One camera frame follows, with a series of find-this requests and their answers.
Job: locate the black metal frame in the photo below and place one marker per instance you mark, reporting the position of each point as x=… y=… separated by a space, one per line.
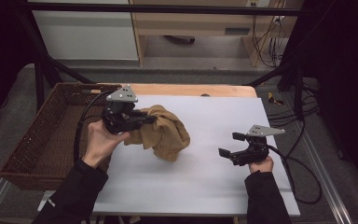
x=167 y=8

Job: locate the person's left hand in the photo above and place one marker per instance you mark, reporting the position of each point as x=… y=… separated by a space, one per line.
x=101 y=143

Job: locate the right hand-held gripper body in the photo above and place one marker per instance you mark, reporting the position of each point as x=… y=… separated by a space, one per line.
x=254 y=151

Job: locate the person's right hand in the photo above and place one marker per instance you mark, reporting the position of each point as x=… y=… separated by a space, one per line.
x=262 y=166

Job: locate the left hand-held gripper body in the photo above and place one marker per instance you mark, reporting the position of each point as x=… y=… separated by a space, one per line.
x=121 y=119

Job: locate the white power strip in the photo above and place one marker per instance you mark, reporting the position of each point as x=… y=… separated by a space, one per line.
x=258 y=3

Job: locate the black curtain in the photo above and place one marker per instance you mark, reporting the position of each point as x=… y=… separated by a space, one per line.
x=345 y=77
x=0 y=46

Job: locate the brown woven basket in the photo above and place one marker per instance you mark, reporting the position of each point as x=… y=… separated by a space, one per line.
x=52 y=140

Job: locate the tan cloth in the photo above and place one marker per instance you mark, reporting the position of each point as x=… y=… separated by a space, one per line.
x=167 y=137

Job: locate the white table board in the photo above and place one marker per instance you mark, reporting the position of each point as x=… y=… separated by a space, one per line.
x=214 y=186

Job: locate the wooden table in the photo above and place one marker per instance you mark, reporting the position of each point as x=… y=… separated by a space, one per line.
x=183 y=90

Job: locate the white cabinet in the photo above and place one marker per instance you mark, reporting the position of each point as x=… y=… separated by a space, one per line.
x=84 y=37

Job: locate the yellow black tape piece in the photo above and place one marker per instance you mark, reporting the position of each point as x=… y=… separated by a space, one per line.
x=273 y=99

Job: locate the light wooden desk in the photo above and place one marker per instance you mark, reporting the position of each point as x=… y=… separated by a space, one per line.
x=192 y=26

